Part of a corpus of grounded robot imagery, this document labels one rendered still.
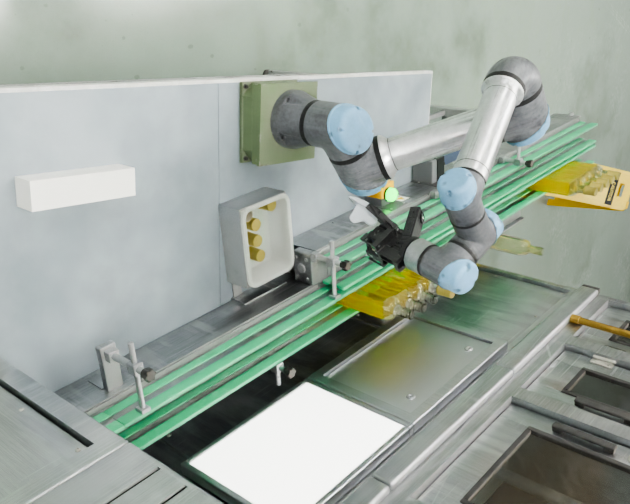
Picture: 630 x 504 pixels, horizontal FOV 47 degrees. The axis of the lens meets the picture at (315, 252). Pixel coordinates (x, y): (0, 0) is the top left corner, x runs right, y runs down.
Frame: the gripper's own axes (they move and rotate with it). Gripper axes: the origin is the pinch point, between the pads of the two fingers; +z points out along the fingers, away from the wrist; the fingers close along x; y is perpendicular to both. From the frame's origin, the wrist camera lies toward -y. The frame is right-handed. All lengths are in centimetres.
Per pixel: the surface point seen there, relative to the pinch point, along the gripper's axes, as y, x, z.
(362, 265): -5.2, 34.1, 19.1
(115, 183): 39, -36, 22
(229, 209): 18.7, -6.7, 27.3
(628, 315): -55, 78, -32
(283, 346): 30.3, 26.6, 11.0
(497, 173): -76, 61, 30
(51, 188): 51, -45, 20
